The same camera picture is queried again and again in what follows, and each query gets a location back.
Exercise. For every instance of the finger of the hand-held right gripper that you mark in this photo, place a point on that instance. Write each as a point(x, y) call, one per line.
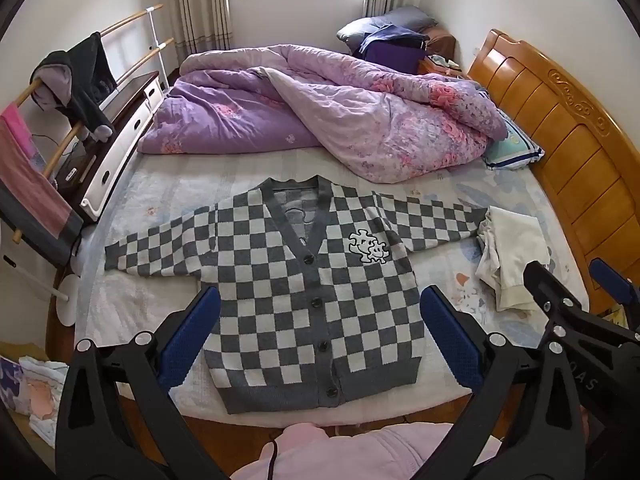
point(547, 287)
point(612, 282)

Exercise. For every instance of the brown nightstand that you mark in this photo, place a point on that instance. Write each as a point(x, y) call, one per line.
point(442, 40)

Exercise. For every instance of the grey white checkered cardigan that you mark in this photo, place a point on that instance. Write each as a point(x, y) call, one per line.
point(280, 310)

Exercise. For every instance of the person's pink clothing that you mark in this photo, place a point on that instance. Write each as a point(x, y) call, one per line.
point(350, 455)

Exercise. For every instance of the dusty pink grey towel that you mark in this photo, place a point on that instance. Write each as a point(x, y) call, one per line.
point(40, 195)

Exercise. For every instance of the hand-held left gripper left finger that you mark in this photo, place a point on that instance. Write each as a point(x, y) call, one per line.
point(192, 342)

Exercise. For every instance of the wooden drying rack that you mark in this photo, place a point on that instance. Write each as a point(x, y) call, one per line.
point(153, 30)

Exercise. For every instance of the white fleece bed sheet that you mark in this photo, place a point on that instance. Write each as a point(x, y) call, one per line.
point(150, 305)

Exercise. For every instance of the white clothes pile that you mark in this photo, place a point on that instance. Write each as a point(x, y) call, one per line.
point(515, 250)

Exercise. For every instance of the purple floral quilt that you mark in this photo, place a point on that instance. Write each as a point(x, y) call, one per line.
point(240, 110)

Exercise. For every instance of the dark purple cloth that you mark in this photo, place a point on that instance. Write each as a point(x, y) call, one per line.
point(395, 52)

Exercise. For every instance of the bright pink patterned towel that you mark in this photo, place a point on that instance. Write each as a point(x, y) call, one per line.
point(15, 122)

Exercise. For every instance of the grey pillow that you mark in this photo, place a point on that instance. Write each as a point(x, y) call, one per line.
point(395, 19)

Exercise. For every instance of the white drawer cabinet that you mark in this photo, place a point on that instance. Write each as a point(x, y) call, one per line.
point(125, 135)

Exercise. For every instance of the blue white pillow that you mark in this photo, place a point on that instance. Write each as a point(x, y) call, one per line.
point(510, 147)

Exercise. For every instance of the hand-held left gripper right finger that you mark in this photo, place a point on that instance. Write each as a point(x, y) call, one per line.
point(450, 342)

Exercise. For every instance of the black hoodie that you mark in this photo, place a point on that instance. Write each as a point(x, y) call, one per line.
point(82, 85)

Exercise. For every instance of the pile of cloths on floor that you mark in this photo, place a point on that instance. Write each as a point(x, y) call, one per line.
point(42, 395)

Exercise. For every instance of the white standing fan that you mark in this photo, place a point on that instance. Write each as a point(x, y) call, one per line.
point(66, 305)

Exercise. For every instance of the wooden bed headboard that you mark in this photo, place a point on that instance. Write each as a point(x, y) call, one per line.
point(560, 125)

